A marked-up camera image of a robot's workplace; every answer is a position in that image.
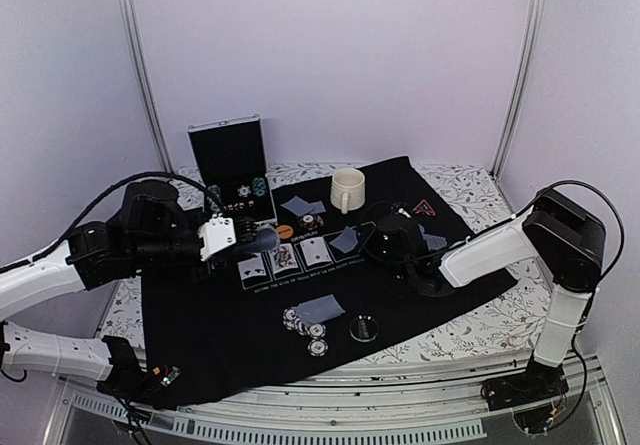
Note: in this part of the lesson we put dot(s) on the aluminium frame post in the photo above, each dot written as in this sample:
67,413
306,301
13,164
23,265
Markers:
532,26
133,37

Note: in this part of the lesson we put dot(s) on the cream ceramic mug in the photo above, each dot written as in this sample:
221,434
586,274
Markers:
348,192

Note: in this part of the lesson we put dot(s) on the small green circuit board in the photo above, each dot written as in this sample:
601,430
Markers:
165,375

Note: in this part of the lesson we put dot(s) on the aluminium poker chip case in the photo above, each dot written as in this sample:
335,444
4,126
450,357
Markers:
229,154

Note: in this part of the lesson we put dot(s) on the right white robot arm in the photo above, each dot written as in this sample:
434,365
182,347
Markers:
553,229

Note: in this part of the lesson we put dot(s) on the red triangle black token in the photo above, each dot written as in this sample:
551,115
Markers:
424,208

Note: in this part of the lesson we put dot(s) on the chips at case left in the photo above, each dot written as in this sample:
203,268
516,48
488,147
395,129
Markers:
214,198

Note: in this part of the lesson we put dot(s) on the left aluminium frame post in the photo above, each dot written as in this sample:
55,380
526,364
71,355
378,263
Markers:
133,37

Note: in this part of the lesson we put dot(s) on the poker chip stack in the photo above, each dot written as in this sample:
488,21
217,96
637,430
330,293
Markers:
259,187
292,321

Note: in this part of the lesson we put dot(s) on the black poker table mat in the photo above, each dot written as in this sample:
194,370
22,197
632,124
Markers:
227,335

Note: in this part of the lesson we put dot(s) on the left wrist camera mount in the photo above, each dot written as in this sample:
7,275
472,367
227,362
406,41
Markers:
220,233

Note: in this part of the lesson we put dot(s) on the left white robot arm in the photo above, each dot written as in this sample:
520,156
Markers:
133,226

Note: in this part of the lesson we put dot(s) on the queen of hearts card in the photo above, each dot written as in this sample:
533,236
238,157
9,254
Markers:
283,258

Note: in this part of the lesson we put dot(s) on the front aluminium rail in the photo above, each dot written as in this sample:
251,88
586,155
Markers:
408,403

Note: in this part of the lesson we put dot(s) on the red brown chip stack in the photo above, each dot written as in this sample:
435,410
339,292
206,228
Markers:
311,222

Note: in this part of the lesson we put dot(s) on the right aluminium frame post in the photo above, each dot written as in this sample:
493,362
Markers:
532,26

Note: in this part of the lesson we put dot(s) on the blue patterned card deck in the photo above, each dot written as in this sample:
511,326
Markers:
266,239

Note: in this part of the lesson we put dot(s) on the white poker chip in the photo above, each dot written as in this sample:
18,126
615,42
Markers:
244,191

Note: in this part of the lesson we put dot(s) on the blue white chip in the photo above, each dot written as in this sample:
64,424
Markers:
316,331
317,347

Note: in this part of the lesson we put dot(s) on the dealt card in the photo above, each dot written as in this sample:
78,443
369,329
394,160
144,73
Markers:
316,208
305,315

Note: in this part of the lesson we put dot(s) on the orange big blind button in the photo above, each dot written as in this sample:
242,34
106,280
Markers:
285,232

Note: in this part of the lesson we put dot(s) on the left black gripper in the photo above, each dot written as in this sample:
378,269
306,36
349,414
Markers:
218,262

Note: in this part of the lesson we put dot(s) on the clear black dealer button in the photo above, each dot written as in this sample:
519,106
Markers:
363,328

